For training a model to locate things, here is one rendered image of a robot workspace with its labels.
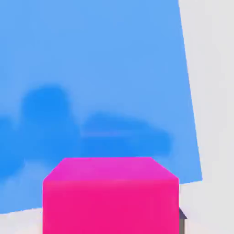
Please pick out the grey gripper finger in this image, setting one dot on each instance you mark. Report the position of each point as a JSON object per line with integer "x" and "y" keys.
{"x": 182, "y": 222}

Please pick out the large blue box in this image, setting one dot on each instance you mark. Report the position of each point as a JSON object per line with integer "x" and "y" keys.
{"x": 102, "y": 73}

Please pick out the small pink cube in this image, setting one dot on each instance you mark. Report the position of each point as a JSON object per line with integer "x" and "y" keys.
{"x": 110, "y": 201}

